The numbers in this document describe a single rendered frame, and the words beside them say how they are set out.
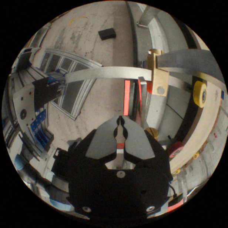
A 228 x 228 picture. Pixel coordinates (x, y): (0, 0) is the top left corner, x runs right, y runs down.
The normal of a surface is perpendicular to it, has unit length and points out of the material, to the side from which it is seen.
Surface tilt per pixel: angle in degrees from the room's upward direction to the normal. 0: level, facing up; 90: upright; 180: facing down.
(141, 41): 0
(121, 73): 0
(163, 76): 0
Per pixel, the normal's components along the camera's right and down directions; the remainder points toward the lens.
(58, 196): 0.46, -0.77
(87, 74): -0.04, 0.50
